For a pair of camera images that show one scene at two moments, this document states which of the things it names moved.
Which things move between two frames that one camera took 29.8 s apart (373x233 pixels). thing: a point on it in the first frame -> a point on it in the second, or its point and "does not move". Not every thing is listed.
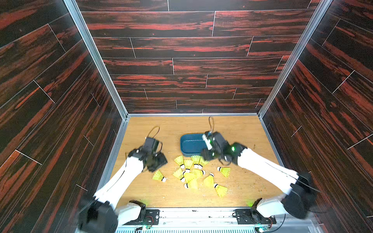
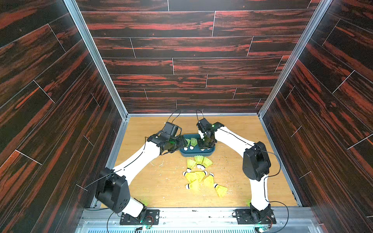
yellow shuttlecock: (221, 191) does not move
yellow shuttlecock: (209, 181) does not move
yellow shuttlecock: (179, 161) -> (186, 148)
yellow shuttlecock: (192, 184) does not move
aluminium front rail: (221, 220) does not move
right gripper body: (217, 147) -> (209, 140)
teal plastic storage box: (192, 144) does not move
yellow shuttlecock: (158, 175) -> (193, 142)
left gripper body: (157, 162) -> (176, 144)
